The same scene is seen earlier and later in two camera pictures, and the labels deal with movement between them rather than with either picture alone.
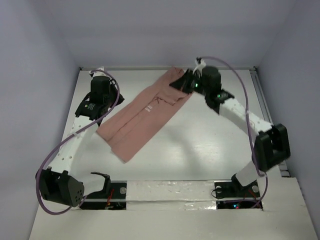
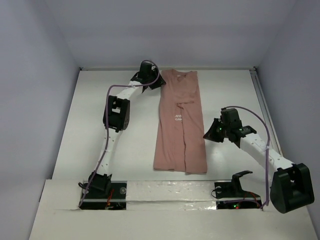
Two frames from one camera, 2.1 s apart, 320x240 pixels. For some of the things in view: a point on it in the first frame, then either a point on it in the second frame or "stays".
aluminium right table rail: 283,165 stays
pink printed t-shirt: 130,128 to 180,144
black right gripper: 182,83 to 210,133
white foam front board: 186,210 stays
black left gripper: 113,88 to 157,84
